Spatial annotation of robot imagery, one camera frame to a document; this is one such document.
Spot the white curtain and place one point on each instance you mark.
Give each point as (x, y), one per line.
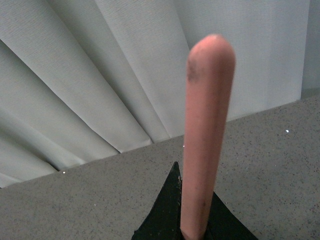
(83, 80)

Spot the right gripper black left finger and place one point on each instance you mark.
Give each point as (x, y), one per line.
(163, 220)

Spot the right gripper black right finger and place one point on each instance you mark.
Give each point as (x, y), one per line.
(223, 225)

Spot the pink chopstick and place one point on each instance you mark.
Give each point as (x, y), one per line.
(210, 71)

